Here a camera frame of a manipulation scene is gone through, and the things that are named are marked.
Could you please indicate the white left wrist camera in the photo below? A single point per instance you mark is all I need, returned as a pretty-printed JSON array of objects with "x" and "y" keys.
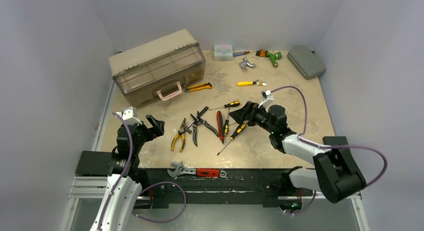
[{"x": 130, "y": 116}]

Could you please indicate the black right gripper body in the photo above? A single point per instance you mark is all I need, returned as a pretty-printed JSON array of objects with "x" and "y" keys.
[{"x": 251, "y": 113}]

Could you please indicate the green orange spray nozzle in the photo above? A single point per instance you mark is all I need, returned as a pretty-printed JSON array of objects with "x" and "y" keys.
[{"x": 273, "y": 57}]

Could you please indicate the black grey pruning shears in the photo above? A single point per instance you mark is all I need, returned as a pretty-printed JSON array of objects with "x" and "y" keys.
[{"x": 195, "y": 130}]

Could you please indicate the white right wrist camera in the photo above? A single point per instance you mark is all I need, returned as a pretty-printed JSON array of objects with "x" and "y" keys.
[{"x": 267, "y": 98}]

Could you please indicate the yellow black screwdriver large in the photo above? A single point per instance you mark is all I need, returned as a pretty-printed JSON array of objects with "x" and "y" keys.
[{"x": 239, "y": 129}]

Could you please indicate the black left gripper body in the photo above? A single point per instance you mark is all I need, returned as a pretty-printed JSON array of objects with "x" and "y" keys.
[{"x": 144, "y": 134}]

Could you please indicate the aluminium frame rail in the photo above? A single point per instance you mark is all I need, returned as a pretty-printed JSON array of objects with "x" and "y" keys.
[{"x": 86, "y": 188}]

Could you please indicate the red blue small screwdriver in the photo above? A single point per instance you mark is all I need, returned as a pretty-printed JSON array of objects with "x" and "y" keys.
[{"x": 241, "y": 53}]

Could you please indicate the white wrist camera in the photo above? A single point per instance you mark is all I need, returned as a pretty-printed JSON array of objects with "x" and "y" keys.
[
  {"x": 267, "y": 98},
  {"x": 130, "y": 116}
]

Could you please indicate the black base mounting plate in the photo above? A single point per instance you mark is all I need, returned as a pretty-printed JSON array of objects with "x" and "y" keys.
[{"x": 274, "y": 177}]

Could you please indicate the yellow black utility knife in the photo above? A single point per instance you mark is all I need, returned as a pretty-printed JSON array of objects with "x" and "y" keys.
[{"x": 198, "y": 87}]

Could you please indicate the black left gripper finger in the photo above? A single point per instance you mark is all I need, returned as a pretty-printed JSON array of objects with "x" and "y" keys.
[
  {"x": 158, "y": 128},
  {"x": 151, "y": 119}
]

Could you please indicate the black corner block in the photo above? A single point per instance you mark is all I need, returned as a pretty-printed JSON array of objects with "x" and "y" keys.
[
  {"x": 331, "y": 141},
  {"x": 93, "y": 164}
]

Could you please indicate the black right corner block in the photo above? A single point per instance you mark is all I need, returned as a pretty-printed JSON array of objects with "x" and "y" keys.
[{"x": 331, "y": 141}]

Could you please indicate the yellow black screwdriver slim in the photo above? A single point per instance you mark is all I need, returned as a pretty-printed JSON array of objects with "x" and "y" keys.
[{"x": 226, "y": 123}]

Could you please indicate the red black folding tool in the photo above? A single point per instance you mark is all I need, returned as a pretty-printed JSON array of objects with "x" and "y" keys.
[{"x": 220, "y": 124}]

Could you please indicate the clear plastic screw box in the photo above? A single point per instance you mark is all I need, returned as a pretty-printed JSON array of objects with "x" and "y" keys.
[{"x": 223, "y": 52}]

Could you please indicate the small black handled hammer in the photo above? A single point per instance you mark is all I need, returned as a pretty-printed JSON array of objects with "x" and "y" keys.
[{"x": 196, "y": 118}]

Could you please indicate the red handled adjustable wrench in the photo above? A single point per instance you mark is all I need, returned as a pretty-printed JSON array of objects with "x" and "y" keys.
[{"x": 180, "y": 169}]

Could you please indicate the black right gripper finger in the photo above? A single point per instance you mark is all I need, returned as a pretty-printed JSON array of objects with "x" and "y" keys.
[
  {"x": 250, "y": 106},
  {"x": 242, "y": 116}
]

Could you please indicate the black left corner block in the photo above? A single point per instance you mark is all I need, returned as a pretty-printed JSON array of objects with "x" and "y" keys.
[{"x": 93, "y": 164}]

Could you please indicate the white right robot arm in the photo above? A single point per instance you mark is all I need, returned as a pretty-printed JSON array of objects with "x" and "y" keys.
[{"x": 335, "y": 172}]

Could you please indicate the grey sharpening stone block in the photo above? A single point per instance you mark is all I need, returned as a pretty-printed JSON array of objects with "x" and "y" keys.
[{"x": 305, "y": 61}]

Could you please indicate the beige plastic tool box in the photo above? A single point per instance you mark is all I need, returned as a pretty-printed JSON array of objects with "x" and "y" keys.
[{"x": 159, "y": 69}]

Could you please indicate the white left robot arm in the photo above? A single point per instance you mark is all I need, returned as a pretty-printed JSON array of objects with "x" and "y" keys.
[{"x": 123, "y": 185}]

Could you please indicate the yellow black pliers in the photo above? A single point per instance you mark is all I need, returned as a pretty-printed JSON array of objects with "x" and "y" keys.
[{"x": 181, "y": 135}]

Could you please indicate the yellow black screwdriver upper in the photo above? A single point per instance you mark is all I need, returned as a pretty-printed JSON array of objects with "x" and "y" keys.
[{"x": 232, "y": 104}]

